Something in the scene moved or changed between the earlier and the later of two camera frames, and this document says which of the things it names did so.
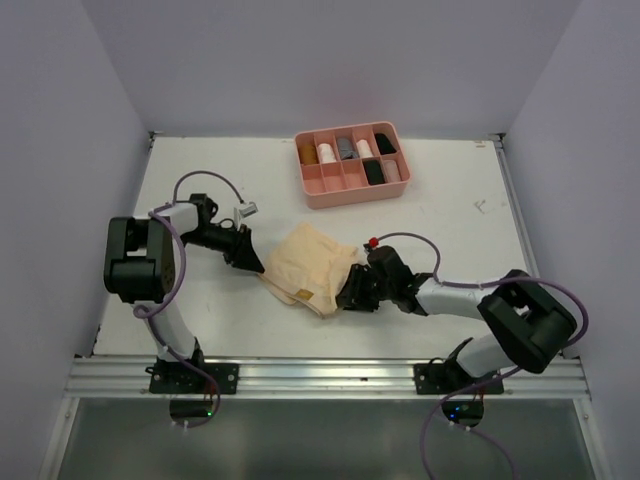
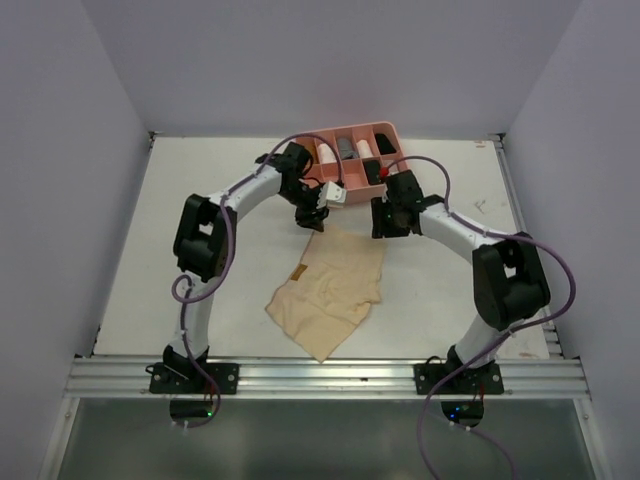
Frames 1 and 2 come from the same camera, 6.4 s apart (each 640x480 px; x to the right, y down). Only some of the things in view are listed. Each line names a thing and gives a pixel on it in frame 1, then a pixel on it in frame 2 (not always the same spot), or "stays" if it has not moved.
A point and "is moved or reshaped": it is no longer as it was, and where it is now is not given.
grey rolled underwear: x=345 y=149 stays
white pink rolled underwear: x=325 y=153 stays
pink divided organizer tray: x=352 y=165 stays
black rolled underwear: x=384 y=144 stays
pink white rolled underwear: x=363 y=149 stays
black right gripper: x=351 y=294 to x=379 y=225
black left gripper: x=241 y=252 to x=306 y=218
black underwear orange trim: x=373 y=171 stays
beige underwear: x=308 y=267 is moved or reshaped
